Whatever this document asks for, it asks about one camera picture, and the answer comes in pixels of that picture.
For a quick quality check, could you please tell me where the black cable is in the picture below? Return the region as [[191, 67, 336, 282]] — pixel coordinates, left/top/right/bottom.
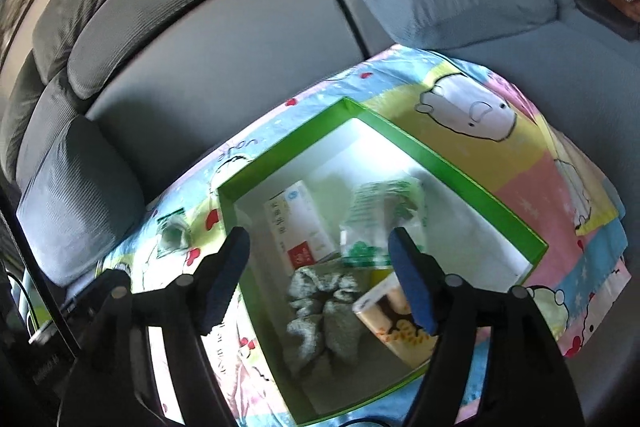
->
[[7, 272, 37, 335]]

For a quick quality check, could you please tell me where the grey sofa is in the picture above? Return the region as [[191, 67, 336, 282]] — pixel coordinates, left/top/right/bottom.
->
[[0, 0, 640, 427]]

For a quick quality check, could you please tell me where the small grey ribbed pillow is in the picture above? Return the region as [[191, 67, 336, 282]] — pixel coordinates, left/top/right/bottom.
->
[[15, 114, 146, 288]]

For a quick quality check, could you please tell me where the white medicine box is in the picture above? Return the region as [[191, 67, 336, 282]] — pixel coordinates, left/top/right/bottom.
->
[[263, 179, 335, 272]]

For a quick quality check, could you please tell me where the cartoon printed blanket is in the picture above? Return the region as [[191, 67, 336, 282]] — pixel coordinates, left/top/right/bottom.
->
[[95, 44, 632, 427]]

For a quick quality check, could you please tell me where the framed wall picture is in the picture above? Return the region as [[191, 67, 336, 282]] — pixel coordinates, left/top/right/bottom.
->
[[0, 0, 42, 55]]

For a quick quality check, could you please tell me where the orange printed tissue pack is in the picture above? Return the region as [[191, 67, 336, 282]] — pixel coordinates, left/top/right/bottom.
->
[[352, 279, 441, 370]]

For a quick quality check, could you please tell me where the large green printed plastic bag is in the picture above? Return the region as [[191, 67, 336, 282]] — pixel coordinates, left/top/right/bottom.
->
[[339, 179, 431, 269]]

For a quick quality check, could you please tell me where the dark round side table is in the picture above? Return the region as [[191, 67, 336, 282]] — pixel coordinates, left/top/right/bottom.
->
[[570, 0, 640, 40]]

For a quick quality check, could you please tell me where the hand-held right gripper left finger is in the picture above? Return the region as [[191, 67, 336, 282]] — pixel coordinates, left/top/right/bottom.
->
[[57, 227, 251, 427]]

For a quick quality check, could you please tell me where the green cardboard box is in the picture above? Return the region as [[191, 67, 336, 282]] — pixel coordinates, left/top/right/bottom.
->
[[217, 96, 550, 413]]

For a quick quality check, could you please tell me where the small green printed plastic bag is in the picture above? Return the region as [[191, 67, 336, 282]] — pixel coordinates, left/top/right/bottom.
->
[[157, 209, 193, 253]]

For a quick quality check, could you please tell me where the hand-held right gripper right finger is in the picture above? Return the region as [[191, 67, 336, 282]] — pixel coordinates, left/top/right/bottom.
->
[[389, 227, 586, 427]]

